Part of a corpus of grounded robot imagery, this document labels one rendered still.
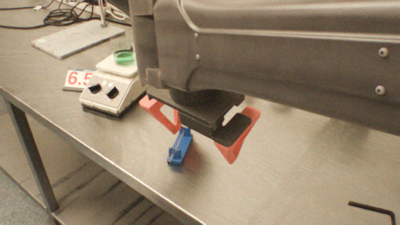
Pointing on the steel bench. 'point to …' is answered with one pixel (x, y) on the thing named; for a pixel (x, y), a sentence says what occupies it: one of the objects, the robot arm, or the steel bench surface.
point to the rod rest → (181, 147)
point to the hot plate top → (106, 65)
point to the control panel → (105, 91)
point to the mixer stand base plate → (75, 38)
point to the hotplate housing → (134, 93)
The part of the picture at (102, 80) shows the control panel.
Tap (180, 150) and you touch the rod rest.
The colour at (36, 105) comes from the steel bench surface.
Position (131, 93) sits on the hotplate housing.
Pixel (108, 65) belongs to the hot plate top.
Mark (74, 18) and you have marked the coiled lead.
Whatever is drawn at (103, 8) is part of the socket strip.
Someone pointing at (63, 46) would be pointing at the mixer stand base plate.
